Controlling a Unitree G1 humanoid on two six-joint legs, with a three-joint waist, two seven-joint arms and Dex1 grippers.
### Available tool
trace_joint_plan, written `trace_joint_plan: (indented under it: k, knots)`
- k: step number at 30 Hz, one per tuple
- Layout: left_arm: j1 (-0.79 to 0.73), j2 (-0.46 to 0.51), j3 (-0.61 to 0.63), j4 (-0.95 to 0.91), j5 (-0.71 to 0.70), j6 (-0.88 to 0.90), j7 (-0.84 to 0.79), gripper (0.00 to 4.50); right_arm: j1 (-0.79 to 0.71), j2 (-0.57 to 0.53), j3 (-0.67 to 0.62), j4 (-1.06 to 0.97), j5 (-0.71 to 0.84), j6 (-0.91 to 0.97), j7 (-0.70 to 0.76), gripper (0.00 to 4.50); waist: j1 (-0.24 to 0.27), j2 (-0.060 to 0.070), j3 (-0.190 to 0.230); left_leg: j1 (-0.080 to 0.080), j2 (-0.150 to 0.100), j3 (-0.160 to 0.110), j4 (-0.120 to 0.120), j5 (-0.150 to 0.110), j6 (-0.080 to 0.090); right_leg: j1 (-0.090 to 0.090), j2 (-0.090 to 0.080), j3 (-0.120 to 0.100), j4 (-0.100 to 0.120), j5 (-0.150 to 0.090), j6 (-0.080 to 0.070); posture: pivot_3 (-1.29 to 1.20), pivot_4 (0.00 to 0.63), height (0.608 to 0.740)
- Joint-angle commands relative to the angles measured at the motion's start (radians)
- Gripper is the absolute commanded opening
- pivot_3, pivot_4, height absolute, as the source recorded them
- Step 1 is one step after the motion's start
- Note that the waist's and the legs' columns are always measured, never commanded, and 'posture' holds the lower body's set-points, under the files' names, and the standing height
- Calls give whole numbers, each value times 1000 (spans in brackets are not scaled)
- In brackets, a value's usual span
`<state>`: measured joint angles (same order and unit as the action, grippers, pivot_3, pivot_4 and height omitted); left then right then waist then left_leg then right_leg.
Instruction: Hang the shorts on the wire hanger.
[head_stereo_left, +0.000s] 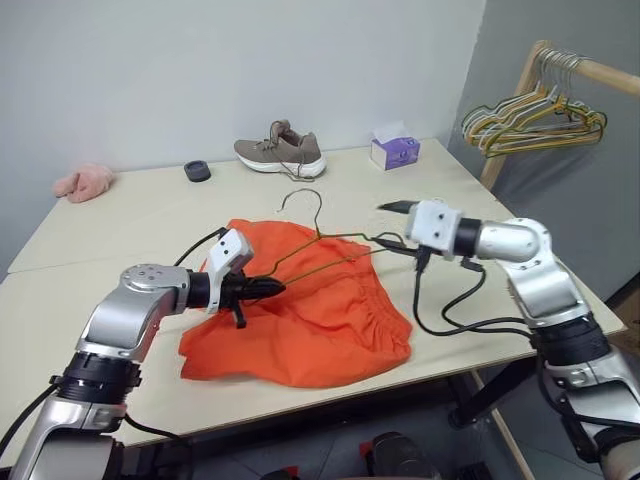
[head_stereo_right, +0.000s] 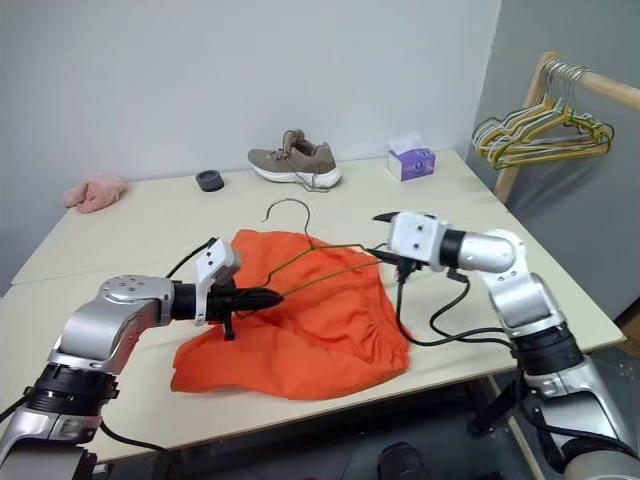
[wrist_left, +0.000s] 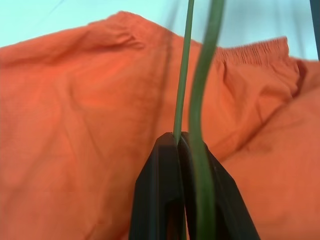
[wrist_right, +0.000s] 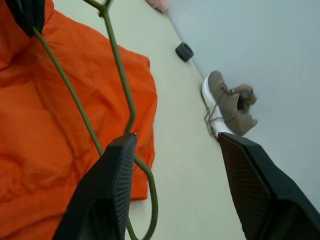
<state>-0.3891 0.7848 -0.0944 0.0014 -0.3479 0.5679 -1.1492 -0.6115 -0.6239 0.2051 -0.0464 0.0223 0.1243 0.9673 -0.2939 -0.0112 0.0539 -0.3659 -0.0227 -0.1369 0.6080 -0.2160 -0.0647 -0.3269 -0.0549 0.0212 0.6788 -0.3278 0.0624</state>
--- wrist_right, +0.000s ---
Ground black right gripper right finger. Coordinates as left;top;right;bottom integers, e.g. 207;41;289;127
217;132;320;240

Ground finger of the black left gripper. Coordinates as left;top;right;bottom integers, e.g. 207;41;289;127
5;0;46;39

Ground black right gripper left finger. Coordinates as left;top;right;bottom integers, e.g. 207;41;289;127
53;132;138;240

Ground green wire hanger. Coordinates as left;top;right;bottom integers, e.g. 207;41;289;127
32;0;159;240

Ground orange shorts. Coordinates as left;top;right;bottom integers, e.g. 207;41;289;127
0;0;159;240

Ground brown sneaker with white sole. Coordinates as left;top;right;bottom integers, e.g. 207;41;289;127
201;70;259;137

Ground pink cloth item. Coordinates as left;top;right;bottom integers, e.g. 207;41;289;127
145;0;169;13

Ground black round rubber ring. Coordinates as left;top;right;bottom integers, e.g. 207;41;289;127
175;42;195;62

